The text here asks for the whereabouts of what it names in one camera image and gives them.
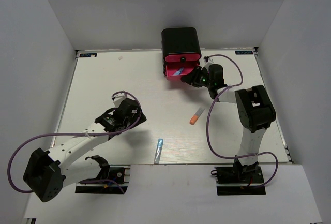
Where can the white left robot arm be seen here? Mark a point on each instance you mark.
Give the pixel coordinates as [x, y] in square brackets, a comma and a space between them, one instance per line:
[47, 172]

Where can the orange utility knife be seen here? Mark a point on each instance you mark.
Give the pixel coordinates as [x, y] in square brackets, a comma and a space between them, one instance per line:
[196, 116]

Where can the pink drawer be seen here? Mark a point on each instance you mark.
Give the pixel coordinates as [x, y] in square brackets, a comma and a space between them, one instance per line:
[174, 58]
[174, 71]

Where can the light blue utility knife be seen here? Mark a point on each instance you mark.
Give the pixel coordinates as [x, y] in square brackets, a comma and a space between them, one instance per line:
[158, 151]

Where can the pink top drawer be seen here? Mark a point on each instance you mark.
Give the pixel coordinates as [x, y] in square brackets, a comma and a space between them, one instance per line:
[174, 58]

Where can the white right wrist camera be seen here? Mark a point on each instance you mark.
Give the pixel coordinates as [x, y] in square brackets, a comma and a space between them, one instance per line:
[207, 62]

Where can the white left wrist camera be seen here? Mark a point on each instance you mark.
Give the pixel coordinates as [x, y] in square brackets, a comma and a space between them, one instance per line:
[118, 98]

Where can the light blue correction tape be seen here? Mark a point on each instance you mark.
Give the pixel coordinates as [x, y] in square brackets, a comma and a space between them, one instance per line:
[178, 72]

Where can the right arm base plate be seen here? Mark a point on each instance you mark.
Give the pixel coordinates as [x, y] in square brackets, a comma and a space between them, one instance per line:
[229, 184]

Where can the black drawer cabinet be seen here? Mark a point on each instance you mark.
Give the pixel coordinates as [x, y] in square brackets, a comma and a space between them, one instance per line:
[181, 40]

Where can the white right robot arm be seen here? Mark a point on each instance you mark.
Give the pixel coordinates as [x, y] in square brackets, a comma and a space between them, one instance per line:
[255, 111]

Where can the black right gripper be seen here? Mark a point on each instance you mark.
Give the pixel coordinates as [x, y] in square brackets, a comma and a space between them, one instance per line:
[193, 78]

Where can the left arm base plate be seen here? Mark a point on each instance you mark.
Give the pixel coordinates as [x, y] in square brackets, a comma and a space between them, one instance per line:
[111, 180]

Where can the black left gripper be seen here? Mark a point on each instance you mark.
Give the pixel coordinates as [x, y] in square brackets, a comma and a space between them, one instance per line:
[137, 116]

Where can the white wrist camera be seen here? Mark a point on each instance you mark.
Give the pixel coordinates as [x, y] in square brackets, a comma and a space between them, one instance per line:
[118, 98]
[207, 62]

